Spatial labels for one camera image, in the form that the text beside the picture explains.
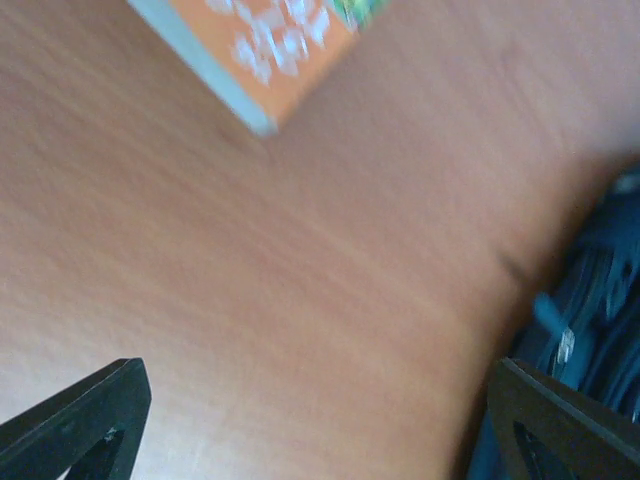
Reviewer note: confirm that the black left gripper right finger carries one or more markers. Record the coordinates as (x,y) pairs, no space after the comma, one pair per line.
(590,439)

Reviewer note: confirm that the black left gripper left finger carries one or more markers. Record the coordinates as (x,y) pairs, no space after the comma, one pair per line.
(90,430)

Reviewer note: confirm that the navy blue backpack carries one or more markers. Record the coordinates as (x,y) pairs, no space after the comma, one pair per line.
(585,334)

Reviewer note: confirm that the orange treehouse paperback book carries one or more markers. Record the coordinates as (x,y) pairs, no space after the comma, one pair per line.
(260,58)

